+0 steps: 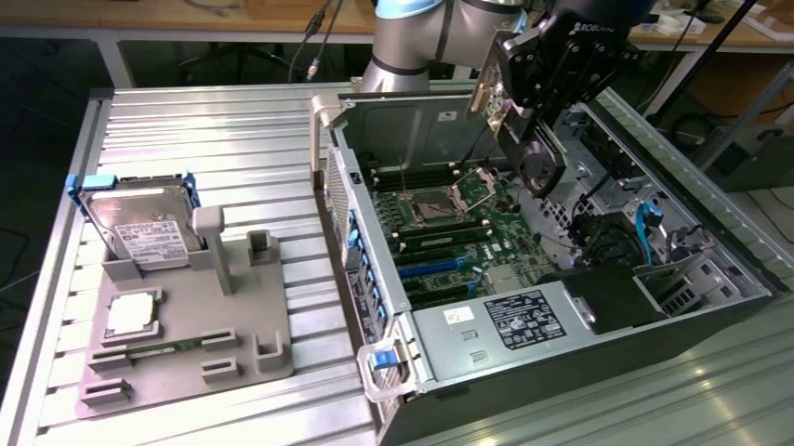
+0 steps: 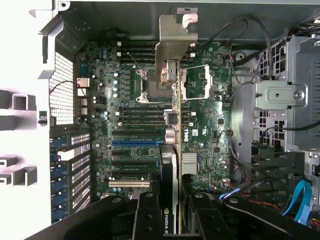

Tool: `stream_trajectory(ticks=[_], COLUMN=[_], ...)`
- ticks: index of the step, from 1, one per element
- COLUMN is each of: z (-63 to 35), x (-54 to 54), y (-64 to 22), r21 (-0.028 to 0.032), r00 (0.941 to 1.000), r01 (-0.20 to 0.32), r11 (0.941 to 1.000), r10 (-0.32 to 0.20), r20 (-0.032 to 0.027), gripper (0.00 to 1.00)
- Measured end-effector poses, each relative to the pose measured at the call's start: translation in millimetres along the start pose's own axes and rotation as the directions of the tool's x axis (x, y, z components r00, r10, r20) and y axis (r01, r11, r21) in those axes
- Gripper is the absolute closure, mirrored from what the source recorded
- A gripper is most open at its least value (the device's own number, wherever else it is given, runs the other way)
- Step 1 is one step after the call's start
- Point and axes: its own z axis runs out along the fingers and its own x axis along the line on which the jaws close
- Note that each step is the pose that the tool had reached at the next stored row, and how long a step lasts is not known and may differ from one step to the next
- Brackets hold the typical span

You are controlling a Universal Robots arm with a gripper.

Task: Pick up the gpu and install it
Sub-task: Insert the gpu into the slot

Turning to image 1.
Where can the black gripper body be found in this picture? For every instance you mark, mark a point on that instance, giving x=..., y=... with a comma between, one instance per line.
x=595, y=21

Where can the green graphics card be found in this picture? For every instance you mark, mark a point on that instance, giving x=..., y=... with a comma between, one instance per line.
x=541, y=162

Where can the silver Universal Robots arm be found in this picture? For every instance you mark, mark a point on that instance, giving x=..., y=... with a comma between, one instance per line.
x=409, y=46

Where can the black desk device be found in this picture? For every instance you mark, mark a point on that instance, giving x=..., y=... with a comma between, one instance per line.
x=707, y=14

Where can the black tripod pole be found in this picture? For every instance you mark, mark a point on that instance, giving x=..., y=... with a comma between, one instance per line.
x=725, y=32

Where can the metal disk bay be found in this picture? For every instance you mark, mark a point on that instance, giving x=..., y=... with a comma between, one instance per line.
x=583, y=176

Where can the metal socket cover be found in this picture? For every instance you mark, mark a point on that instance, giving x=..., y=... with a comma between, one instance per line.
x=477, y=188

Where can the CPU socket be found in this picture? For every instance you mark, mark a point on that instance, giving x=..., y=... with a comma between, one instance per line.
x=433, y=206

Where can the grey floor cabinet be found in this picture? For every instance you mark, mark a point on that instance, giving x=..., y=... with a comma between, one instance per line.
x=763, y=162

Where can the green motherboard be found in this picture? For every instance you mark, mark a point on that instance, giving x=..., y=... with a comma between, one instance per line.
x=496, y=232

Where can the black RAM stick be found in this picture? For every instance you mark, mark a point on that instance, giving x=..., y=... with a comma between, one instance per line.
x=443, y=238

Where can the silver chipset heatsink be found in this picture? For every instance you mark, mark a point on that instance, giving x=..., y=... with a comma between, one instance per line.
x=503, y=279

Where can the black chair base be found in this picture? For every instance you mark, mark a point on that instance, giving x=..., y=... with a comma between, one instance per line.
x=248, y=56

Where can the grey power supply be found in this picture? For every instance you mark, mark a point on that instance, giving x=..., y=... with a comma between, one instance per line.
x=452, y=344

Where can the blue case latch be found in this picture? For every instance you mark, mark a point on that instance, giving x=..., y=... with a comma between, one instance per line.
x=381, y=361

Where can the black open PC case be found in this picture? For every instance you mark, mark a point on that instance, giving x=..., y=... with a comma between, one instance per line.
x=557, y=395

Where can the silver hard disk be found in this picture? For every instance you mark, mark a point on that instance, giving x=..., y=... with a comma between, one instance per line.
x=142, y=232

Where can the blue disk caddy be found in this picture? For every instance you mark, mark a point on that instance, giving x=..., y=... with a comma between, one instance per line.
x=98, y=182

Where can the grey parts rack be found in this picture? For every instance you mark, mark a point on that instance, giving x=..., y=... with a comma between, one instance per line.
x=185, y=316

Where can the silver CPU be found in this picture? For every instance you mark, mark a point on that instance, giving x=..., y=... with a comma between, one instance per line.
x=129, y=313

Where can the green RAM stick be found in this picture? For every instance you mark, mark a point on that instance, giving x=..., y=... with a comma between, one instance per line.
x=166, y=347

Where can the wooden desk white frame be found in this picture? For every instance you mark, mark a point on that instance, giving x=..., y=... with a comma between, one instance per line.
x=154, y=18

